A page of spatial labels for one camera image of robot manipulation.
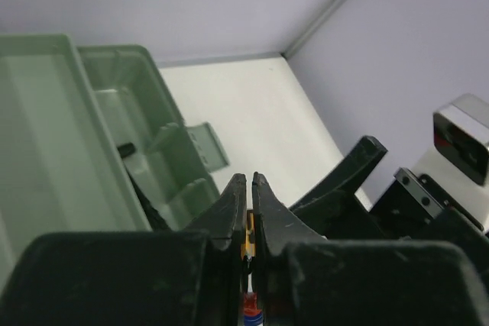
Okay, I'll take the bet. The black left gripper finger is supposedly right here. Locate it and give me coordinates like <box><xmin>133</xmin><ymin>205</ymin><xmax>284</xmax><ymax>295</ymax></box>
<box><xmin>1</xmin><ymin>174</ymin><xmax>246</xmax><ymax>325</ymax></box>

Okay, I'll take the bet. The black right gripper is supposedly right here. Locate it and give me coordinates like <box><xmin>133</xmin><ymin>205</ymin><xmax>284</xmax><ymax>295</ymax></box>
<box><xmin>252</xmin><ymin>135</ymin><xmax>488</xmax><ymax>325</ymax></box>

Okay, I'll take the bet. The yellow handled screwdriver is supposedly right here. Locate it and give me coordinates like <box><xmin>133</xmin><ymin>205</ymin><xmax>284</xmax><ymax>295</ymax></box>
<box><xmin>241</xmin><ymin>209</ymin><xmax>255</xmax><ymax>261</ymax></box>

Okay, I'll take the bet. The green translucent tool box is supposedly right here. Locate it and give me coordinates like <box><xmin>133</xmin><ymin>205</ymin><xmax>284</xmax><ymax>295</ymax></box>
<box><xmin>1</xmin><ymin>34</ymin><xmax>229</xmax><ymax>281</ymax></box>

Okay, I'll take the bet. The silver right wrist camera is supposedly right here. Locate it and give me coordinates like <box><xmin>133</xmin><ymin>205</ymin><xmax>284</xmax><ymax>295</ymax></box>
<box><xmin>432</xmin><ymin>93</ymin><xmax>488</xmax><ymax>186</ymax></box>

